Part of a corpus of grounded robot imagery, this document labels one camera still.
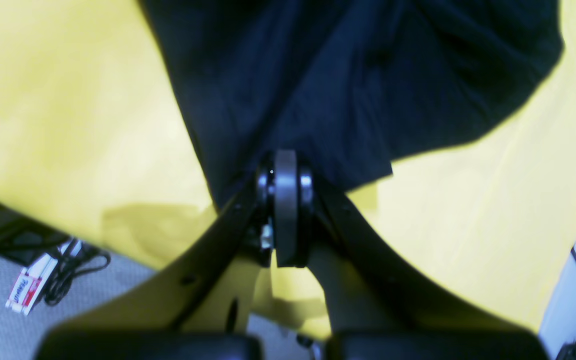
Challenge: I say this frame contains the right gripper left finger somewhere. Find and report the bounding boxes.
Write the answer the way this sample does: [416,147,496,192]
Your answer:
[35,168,273,360]

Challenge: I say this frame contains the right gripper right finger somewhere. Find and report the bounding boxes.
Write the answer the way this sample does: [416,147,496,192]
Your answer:
[297,170,547,360]

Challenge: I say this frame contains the dark navy T-shirt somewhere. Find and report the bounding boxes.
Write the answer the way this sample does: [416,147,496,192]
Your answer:
[139,0,563,207]

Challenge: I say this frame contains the red white label tag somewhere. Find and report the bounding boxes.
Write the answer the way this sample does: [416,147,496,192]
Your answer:
[5,254,58,316]

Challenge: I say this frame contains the black cable bundle on floor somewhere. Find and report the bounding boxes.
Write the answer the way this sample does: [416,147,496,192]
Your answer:
[0,235,111,307]

